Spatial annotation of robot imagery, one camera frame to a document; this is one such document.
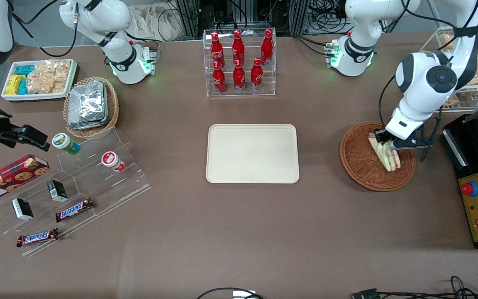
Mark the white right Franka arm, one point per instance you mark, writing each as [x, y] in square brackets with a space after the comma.
[120, 62]

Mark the silver foil packet stack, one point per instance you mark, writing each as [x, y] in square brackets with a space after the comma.
[87, 104]

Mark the white rectangular snack tray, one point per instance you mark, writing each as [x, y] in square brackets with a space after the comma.
[35, 97]

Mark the red cola bottle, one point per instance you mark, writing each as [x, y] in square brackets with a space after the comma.
[257, 75]
[238, 47]
[239, 78]
[267, 47]
[219, 79]
[216, 50]

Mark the oval wicker basket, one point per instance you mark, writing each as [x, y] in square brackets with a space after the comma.
[112, 108]

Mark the small white device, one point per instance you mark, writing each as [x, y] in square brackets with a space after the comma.
[244, 295]

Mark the yellow snack packet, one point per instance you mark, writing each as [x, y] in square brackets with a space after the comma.
[13, 85]

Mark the teal snack packet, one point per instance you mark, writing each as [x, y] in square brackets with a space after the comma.
[25, 69]
[23, 87]

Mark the beige cloth bag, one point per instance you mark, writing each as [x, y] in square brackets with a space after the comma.
[156, 23]

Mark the red lidded cup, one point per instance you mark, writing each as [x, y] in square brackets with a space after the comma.
[111, 160]

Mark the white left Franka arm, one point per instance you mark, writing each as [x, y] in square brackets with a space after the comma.
[421, 79]

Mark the beige plastic tray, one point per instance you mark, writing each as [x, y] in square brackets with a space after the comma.
[251, 153]

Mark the clear acrylic bottle rack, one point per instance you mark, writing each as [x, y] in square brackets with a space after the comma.
[247, 93]

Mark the aluminium equipment frame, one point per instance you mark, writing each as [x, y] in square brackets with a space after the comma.
[293, 16]

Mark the brown wicker basket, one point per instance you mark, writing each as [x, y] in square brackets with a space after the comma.
[363, 166]

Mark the triangular sandwich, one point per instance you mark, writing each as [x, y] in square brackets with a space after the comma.
[388, 157]

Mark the Snickers chocolate bar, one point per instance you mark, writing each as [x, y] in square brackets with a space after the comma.
[37, 237]
[74, 210]

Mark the green lidded cup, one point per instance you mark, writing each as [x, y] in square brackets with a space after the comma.
[64, 142]

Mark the red tartan cookie box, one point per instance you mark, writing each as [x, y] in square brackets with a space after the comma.
[8, 178]

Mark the black appliance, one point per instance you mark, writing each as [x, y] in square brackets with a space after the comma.
[471, 162]

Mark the clear acrylic stepped display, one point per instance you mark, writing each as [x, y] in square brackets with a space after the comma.
[118, 187]

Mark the clear bag of crackers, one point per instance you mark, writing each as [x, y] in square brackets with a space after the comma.
[48, 77]

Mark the small black box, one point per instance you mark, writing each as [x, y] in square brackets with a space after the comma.
[57, 190]
[22, 209]

